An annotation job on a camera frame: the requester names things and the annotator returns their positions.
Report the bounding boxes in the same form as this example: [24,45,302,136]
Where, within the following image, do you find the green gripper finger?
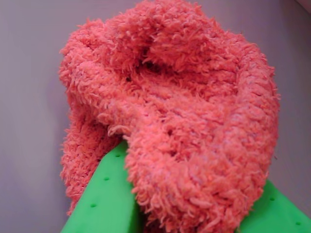
[59,141,147,233]
[236,179,311,233]

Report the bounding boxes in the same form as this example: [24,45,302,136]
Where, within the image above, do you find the fluffy red towel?
[59,0,282,233]

